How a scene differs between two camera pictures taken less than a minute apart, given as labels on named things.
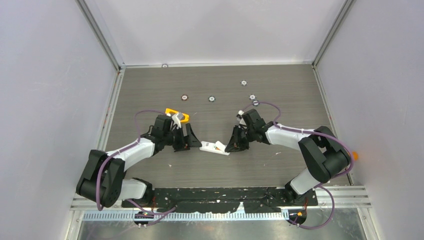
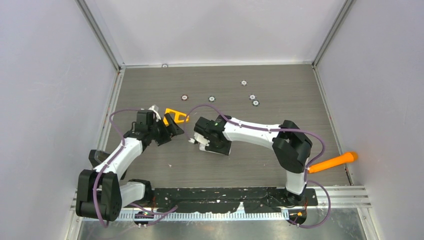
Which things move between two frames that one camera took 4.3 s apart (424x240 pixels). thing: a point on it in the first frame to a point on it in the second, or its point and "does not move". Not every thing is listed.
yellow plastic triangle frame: [186, 119] does not move
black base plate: [221, 199] does not move
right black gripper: [235, 143] to [225, 151]
